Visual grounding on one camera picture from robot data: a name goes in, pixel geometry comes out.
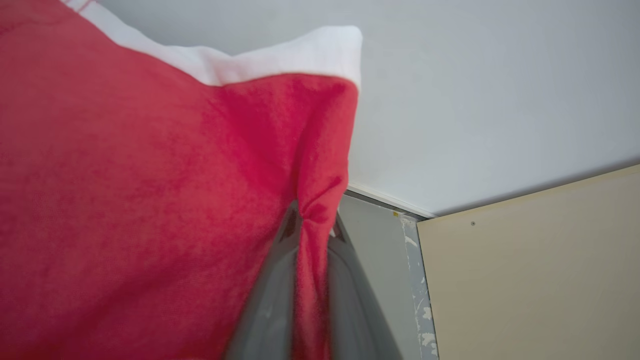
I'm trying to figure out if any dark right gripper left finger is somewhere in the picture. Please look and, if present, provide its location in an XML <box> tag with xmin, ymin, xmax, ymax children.
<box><xmin>222</xmin><ymin>199</ymin><xmax>301</xmax><ymax>360</ymax></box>

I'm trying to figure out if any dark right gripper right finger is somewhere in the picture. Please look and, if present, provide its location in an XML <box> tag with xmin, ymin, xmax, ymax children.
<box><xmin>327</xmin><ymin>212</ymin><xmax>404</xmax><ymax>360</ymax></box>

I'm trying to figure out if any red Bulls 23 jersey shirt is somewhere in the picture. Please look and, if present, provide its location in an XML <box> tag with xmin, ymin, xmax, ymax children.
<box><xmin>0</xmin><ymin>0</ymin><xmax>363</xmax><ymax>360</ymax></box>

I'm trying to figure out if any beige board panel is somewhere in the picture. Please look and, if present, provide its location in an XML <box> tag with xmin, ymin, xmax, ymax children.
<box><xmin>416</xmin><ymin>164</ymin><xmax>640</xmax><ymax>360</ymax></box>

